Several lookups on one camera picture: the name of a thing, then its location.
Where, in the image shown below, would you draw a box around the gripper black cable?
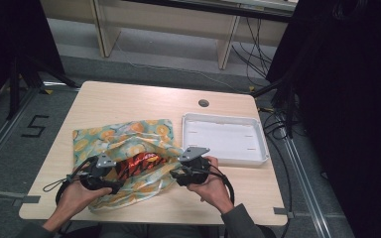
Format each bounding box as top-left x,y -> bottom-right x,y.
191,164 -> 236,206
42,156 -> 99,206

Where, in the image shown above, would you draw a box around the person's right hand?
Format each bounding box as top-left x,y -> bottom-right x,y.
187,156 -> 235,213

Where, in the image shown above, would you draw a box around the white plastic tray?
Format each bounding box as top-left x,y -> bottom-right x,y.
181,112 -> 270,168

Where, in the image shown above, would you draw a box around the black floor cables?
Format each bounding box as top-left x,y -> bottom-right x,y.
258,104 -> 296,238

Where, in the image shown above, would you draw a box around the black curtain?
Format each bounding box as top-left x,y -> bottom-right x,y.
265,0 -> 381,238
0,0 -> 67,115

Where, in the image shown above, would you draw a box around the person's lap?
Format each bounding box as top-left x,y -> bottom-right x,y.
61,223 -> 226,238

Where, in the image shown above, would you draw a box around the red striped snack packet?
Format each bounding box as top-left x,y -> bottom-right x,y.
116,152 -> 169,181

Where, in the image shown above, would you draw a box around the orange print fabric tote bag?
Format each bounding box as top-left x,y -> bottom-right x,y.
71,118 -> 185,213

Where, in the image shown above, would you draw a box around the black metal stand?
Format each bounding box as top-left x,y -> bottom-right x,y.
5,53 -> 80,121
249,73 -> 300,140

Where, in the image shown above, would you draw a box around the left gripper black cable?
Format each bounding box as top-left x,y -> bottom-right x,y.
42,156 -> 99,206

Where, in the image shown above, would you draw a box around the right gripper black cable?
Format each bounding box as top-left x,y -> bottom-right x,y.
191,164 -> 236,206

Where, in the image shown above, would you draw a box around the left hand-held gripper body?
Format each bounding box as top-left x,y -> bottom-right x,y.
78,155 -> 120,191

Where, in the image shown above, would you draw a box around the bundle of black hanging cables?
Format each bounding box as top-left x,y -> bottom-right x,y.
230,16 -> 276,87

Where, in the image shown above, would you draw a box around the person's left hand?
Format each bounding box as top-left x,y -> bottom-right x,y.
57,179 -> 114,222

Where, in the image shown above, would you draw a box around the metal floor rail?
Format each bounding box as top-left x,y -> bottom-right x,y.
279,130 -> 332,238
0,87 -> 43,178

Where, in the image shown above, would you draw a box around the grey tape piece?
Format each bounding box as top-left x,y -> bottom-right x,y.
273,206 -> 296,219
12,194 -> 42,208

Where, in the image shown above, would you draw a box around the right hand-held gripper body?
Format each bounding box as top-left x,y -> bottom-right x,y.
178,147 -> 211,186

